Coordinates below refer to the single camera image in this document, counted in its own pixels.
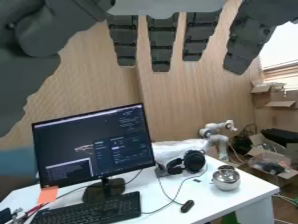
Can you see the black keyboard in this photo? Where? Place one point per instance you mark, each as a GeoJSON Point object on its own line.
{"type": "Point", "coordinates": [87, 210]}

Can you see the white desk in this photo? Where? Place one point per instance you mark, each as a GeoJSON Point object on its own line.
{"type": "Point", "coordinates": [213, 203]}

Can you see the black computer monitor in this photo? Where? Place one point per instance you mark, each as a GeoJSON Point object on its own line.
{"type": "Point", "coordinates": [87, 146]}

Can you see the open cardboard box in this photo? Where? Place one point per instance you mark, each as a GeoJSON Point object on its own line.
{"type": "Point", "coordinates": [270, 166]}

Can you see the silver metal pot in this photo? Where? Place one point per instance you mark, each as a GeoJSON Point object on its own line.
{"type": "Point", "coordinates": [226, 180]}

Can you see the white plastic bag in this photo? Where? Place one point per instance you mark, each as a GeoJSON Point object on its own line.
{"type": "Point", "coordinates": [173, 148]}

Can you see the black headphones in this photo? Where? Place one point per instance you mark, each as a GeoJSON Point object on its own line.
{"type": "Point", "coordinates": [194, 160]}

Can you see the black case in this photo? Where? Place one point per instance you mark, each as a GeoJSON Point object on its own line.
{"type": "Point", "coordinates": [280, 136]}

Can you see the small white jointed device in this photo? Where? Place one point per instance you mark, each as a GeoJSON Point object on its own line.
{"type": "Point", "coordinates": [219, 140]}

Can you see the dark grey five-finger robot hand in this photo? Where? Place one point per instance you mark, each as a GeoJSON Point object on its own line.
{"type": "Point", "coordinates": [30, 40]}

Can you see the orange sticky note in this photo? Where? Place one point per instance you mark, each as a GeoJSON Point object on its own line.
{"type": "Point", "coordinates": [48, 195]}

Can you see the small black oblong device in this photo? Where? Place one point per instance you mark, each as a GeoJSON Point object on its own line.
{"type": "Point", "coordinates": [186, 206]}

